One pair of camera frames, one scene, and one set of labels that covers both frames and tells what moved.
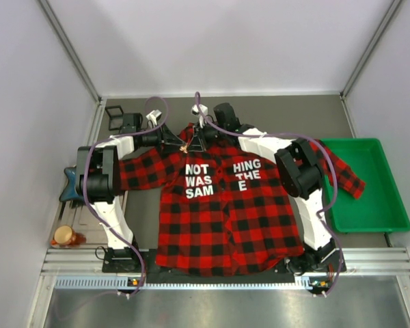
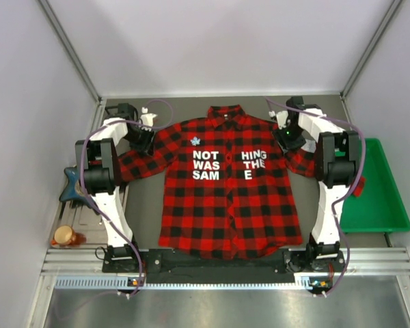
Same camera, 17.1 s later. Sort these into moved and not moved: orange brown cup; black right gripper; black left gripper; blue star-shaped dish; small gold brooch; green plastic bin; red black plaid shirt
Moved: black left gripper; black right gripper; small gold brooch; red black plaid shirt
Not moved: orange brown cup; blue star-shaped dish; green plastic bin
